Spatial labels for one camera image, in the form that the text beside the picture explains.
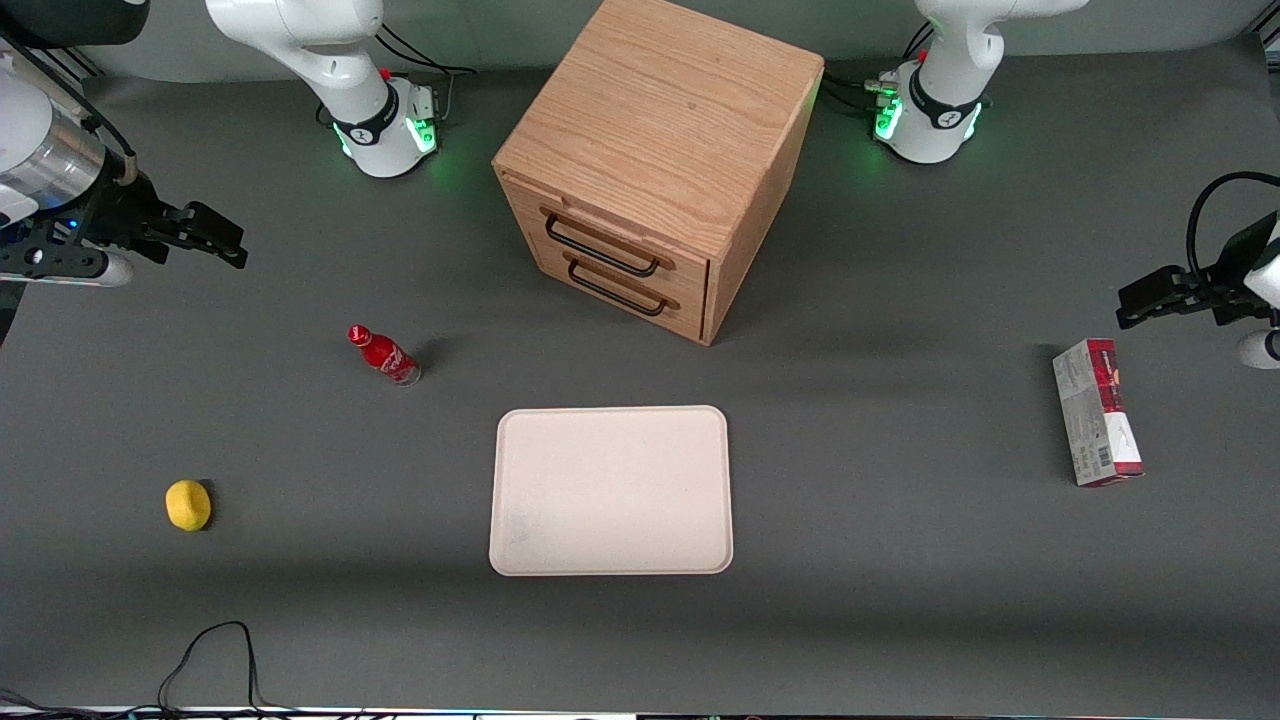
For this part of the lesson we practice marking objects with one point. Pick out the white Franka left arm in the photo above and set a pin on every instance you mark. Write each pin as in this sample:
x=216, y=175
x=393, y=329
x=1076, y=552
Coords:
x=950, y=40

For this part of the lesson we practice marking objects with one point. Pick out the red cola bottle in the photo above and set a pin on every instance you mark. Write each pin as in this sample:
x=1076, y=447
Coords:
x=385, y=355

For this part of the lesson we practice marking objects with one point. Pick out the aluminium frame rail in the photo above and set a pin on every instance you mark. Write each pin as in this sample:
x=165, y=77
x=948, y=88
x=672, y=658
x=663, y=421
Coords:
x=75, y=62
x=1265, y=45

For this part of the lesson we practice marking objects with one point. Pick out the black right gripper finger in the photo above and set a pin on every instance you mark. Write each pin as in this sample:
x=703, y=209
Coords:
x=220, y=235
x=165, y=235

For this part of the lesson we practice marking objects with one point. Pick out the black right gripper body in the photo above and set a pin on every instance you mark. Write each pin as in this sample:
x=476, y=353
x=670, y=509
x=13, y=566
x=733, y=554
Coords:
x=118, y=212

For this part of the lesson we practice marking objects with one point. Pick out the beige plastic tray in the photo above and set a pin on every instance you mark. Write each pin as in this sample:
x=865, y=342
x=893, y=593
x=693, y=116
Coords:
x=610, y=490

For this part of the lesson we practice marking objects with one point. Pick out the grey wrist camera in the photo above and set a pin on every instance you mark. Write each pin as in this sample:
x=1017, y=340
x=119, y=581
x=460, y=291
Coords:
x=1260, y=350
x=110, y=268

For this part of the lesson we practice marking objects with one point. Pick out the red and grey carton box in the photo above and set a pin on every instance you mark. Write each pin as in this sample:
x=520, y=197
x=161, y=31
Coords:
x=1090, y=420

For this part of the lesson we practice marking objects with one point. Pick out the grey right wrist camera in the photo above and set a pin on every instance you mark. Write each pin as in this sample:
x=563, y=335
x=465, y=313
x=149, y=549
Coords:
x=110, y=268

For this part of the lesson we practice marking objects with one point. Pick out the yellow lemon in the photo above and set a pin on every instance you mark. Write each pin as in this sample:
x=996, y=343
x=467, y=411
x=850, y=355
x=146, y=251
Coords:
x=188, y=505

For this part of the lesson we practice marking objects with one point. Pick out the wooden drawer cabinet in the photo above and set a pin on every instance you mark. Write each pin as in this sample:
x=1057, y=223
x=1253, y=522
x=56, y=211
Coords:
x=660, y=110

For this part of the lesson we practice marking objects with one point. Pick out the wooden drawer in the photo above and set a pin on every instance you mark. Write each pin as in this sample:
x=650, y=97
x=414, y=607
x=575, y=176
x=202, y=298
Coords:
x=690, y=320
x=692, y=277

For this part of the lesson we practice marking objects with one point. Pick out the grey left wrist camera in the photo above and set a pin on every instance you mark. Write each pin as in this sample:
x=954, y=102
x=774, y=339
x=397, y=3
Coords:
x=1260, y=350

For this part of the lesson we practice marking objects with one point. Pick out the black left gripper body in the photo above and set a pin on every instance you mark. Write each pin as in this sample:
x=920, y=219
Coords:
x=1236, y=264

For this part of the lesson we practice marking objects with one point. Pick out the white Franka right arm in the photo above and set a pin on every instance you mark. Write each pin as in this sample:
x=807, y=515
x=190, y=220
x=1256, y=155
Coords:
x=330, y=50

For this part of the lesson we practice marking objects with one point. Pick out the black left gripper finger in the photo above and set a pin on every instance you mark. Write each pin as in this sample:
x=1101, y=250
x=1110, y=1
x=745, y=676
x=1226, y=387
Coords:
x=1155, y=298
x=1225, y=300

